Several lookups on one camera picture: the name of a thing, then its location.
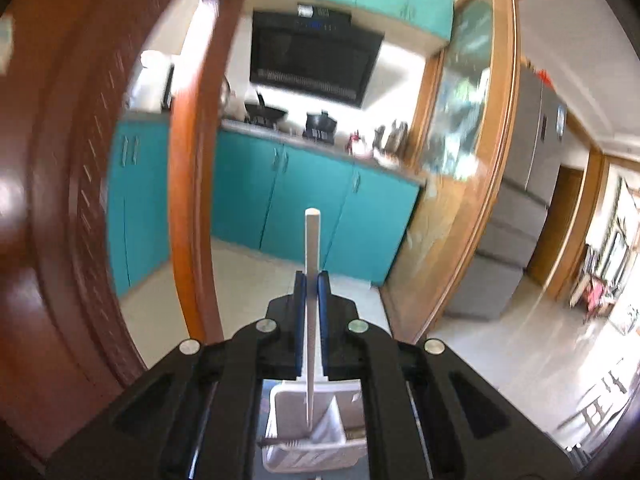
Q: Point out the grey kitchen countertop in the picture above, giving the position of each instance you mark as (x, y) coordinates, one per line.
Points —
(310, 146)

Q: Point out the white kitchen appliance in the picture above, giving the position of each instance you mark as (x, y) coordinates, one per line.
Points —
(152, 80)

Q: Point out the black range hood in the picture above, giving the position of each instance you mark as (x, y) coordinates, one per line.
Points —
(315, 60)

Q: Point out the black flat utensil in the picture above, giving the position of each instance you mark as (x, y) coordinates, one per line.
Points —
(275, 443)

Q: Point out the white chopstick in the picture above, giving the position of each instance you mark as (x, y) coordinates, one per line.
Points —
(312, 255)

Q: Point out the wooden door frame post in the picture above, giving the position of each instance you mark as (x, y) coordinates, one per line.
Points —
(192, 185)

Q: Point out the black wok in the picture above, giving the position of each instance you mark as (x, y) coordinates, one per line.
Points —
(265, 110)

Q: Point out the dark slatted chair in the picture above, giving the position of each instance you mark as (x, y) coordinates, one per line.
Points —
(600, 400)

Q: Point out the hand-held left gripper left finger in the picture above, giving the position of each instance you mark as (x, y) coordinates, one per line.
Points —
(299, 310)

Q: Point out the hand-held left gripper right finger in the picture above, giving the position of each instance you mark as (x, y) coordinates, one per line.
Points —
(324, 310)

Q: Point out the red kitchen item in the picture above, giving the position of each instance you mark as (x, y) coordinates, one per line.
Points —
(357, 144)

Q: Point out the white slotted utensil basket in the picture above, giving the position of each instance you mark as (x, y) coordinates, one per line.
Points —
(300, 456)

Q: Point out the knife block with knives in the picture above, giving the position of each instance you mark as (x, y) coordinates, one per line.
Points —
(392, 137)

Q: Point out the cluttered living room furniture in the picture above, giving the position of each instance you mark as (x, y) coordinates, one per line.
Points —
(607, 270)

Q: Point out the teal base cabinet row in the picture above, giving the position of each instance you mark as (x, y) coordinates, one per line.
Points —
(300, 195)

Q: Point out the black cooking pot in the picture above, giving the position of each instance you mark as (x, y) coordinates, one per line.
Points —
(320, 127)

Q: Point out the narrow teal side cabinet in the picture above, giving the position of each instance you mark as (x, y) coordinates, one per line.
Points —
(137, 210)

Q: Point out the grey steel refrigerator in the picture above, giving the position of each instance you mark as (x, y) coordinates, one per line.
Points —
(525, 160)

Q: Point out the wooden framed glass sliding door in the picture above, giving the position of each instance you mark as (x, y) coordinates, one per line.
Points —
(460, 210)

